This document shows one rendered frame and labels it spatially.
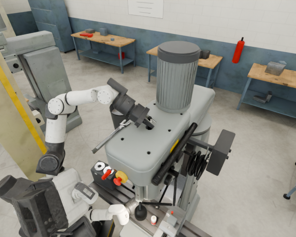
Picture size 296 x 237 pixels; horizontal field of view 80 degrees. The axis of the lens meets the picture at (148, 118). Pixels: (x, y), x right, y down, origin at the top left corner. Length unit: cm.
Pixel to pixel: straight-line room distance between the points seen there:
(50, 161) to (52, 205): 20
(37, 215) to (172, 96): 81
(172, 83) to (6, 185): 108
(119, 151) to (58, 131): 36
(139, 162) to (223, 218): 221
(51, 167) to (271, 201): 289
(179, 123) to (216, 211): 207
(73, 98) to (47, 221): 56
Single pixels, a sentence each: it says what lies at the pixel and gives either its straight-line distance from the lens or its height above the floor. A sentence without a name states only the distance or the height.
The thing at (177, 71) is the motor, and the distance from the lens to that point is 84.
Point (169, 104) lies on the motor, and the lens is 94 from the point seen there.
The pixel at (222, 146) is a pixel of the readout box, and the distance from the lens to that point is 109.
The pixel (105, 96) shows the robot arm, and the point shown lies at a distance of 79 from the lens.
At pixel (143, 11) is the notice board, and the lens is 583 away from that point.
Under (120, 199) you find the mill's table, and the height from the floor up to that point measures 94.
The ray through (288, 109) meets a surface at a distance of 484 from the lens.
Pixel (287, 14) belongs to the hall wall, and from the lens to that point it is 478.
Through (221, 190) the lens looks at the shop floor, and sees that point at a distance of 302.
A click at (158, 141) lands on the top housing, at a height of 189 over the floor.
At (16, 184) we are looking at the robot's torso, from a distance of 134.
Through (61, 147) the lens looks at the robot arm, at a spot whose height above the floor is 178.
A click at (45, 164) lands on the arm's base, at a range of 99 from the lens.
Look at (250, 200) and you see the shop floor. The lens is 310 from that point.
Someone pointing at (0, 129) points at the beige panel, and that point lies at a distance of 245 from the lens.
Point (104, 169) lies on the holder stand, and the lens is 166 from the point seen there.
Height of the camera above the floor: 247
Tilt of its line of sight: 39 degrees down
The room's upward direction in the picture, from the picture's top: straight up
